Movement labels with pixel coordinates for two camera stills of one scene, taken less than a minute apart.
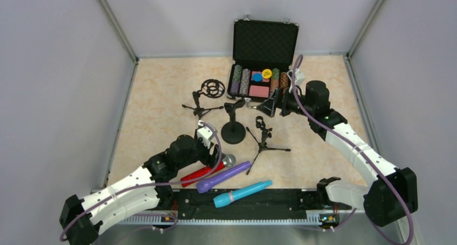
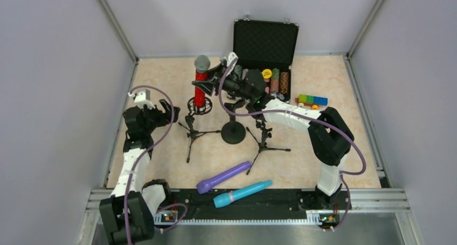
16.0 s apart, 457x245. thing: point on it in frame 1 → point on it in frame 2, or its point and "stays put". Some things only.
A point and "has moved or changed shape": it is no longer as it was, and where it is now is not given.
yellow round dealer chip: x=267 y=73 stays put
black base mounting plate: x=306 y=203 stays put
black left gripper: x=213 y=154 → x=159 y=114
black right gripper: x=280 y=103 → x=219 y=78
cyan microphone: x=224 y=198 stays put
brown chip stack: x=284 y=80 stays put
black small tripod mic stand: x=265 y=133 stays put
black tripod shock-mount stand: x=212 y=88 has moved or changed shape
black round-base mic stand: x=233 y=132 stays put
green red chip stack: x=275 y=80 stays put
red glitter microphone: x=196 y=175 → x=202 y=63
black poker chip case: x=264 y=51 stays put
